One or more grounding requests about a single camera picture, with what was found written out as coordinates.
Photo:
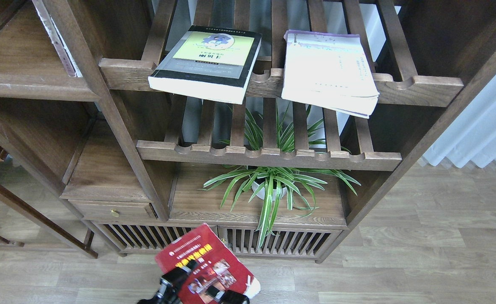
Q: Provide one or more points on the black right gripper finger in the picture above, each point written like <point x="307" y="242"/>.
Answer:
<point x="226" y="296"/>

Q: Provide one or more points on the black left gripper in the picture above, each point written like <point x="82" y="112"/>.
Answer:
<point x="171" y="283"/>

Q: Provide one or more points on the red paperback book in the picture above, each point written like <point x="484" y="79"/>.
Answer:
<point x="217" y="267"/>

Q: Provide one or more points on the white purple paperback book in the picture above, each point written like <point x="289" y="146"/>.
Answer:
<point x="328" y="70"/>

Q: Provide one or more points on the brass drawer knob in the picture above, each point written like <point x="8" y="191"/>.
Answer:
<point x="114" y="213"/>

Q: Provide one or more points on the green spider plant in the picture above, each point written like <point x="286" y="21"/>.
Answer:
<point x="273" y="182"/>

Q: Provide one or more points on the dark wooden bookshelf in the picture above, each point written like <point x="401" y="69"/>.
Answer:
<point x="108" y="141"/>

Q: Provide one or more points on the yellow grey thick book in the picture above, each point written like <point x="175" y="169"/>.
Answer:
<point x="209" y="63"/>

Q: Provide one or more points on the white upright book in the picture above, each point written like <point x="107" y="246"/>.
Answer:
<point x="57" y="40"/>

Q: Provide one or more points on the white pleated curtain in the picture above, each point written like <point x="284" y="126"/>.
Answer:
<point x="471" y="138"/>

